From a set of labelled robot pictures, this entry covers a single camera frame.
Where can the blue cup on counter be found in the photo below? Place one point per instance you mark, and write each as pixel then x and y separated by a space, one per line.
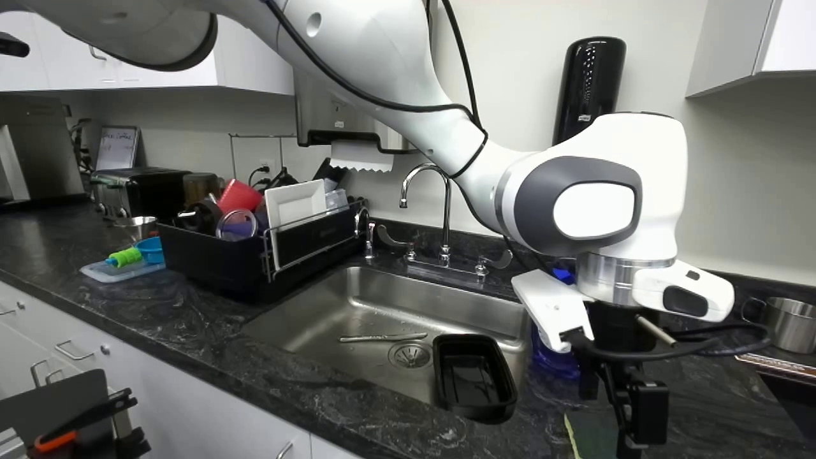
pixel 553 373

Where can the blue cleaning sponge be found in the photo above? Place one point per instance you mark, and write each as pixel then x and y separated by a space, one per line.
pixel 151 250

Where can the black tray with light rim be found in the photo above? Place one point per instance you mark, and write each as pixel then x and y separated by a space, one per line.
pixel 778 367

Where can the white paper towel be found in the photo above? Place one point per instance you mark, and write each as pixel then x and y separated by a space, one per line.
pixel 360 157

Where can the steel paper towel dispenser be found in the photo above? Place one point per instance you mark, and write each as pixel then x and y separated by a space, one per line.
pixel 321 118

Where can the white rectangular plate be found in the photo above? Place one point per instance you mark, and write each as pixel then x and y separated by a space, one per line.
pixel 294 202

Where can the framed sign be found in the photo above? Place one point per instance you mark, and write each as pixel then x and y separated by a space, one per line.
pixel 118 149

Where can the round metal sink drain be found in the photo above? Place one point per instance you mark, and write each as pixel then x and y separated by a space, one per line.
pixel 413 354

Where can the silver butter knife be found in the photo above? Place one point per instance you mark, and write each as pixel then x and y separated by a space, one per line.
pixel 374 338

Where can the green and yellow sponge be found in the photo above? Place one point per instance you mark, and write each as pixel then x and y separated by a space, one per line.
pixel 590 434

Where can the black dish rack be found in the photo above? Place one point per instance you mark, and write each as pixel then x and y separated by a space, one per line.
pixel 220 262

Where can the stainless steel cup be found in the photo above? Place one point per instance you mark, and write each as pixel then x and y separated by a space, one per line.
pixel 792 327

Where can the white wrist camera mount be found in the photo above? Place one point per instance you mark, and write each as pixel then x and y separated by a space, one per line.
pixel 549 307

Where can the red plastic cup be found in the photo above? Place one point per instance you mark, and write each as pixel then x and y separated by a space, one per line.
pixel 238 195

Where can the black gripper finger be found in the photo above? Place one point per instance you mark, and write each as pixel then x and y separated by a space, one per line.
pixel 648 410
pixel 614 409

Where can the black wall soap dispenser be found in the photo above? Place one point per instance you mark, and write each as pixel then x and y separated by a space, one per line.
pixel 590 76

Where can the black countertop appliance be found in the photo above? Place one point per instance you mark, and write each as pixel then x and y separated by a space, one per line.
pixel 155 191

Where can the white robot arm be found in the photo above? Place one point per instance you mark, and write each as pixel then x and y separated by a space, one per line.
pixel 384 66

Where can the grey metal appliance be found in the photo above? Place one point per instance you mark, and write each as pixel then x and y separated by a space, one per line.
pixel 52 153

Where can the chrome sink faucet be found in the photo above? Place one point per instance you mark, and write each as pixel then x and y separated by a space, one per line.
pixel 446 219

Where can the white upper cabinet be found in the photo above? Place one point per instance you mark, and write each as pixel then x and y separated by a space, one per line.
pixel 129 76
pixel 730 42

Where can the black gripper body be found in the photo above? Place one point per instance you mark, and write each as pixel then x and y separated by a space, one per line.
pixel 617 334

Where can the stainless steel sink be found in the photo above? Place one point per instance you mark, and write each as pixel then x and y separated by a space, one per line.
pixel 365 307

